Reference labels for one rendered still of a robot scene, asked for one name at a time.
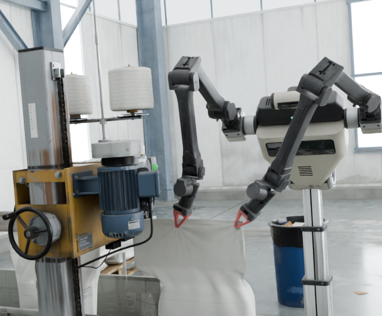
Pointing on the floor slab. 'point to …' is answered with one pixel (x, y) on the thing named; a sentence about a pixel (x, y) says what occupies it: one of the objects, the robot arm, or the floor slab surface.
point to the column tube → (32, 82)
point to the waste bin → (288, 259)
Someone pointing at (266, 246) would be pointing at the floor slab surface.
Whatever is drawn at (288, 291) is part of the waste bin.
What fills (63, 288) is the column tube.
